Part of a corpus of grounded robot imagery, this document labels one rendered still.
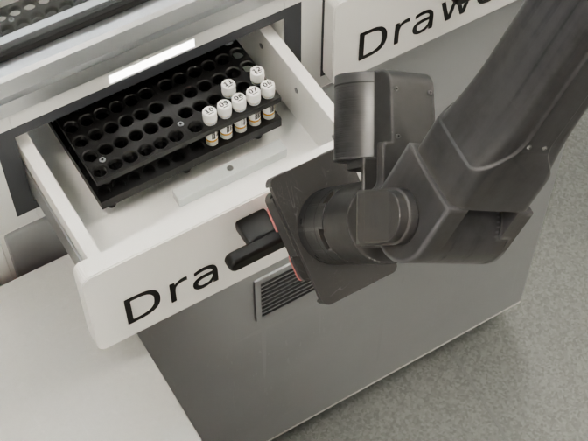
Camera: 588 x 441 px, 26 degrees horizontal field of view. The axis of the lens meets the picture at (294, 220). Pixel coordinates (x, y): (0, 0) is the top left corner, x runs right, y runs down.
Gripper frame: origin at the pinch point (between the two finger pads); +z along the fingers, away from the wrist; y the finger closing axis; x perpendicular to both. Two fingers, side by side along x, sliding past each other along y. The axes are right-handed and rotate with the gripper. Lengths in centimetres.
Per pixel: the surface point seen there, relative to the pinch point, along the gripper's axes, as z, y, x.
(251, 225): -0.2, 1.9, 3.3
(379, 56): 15.5, 9.8, -19.3
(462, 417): 78, -45, -36
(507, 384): 79, -44, -45
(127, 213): 12.5, 6.3, 9.6
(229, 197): -0.3, 4.6, 4.0
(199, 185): 10.7, 6.0, 3.2
